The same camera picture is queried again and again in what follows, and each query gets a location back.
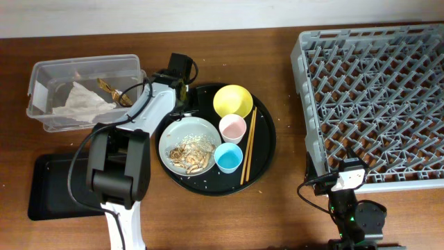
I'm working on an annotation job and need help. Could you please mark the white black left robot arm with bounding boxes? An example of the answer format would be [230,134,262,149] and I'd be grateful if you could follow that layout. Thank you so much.
[74,53,198,249]

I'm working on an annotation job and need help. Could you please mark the food scraps on plate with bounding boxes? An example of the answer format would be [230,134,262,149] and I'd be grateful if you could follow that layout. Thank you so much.
[169,135,216,174]

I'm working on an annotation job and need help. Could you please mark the round black serving tray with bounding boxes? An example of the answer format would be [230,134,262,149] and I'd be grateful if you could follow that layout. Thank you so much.
[155,83,276,197]

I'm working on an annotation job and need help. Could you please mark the black rectangular tray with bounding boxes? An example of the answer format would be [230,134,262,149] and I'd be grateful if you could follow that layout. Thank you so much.
[28,153,103,221]

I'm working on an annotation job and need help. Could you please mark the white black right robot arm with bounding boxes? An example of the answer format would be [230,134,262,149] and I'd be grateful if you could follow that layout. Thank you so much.
[297,147,372,250]

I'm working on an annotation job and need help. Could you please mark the white paper napkin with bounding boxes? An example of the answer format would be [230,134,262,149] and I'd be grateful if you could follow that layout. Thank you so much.
[53,82,117,123]

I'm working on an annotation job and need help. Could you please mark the yellow bowl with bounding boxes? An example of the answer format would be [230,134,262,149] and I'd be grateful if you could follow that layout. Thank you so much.
[213,85,253,118]

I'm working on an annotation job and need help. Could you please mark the grey dishwasher rack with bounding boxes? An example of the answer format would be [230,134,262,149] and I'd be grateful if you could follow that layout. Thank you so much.
[291,24,443,193]

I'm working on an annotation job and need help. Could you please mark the light blue cup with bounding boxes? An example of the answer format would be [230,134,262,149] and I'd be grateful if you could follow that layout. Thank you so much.
[214,142,244,174]

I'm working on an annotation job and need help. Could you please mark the pink cup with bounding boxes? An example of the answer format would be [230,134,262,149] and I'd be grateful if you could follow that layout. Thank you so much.
[219,114,247,144]

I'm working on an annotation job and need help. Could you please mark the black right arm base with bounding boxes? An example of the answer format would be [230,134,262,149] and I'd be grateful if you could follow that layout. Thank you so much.
[327,201,407,250]

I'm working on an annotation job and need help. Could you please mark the grey plate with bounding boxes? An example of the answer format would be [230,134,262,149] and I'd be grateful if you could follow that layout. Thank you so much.
[158,117,221,177]

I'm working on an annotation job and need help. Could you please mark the gold candy wrapper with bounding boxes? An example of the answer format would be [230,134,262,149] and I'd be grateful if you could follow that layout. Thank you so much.
[96,78,133,108]

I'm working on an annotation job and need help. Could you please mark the clear plastic waste bin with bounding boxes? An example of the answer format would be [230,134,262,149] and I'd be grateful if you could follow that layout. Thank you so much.
[26,54,146,132]

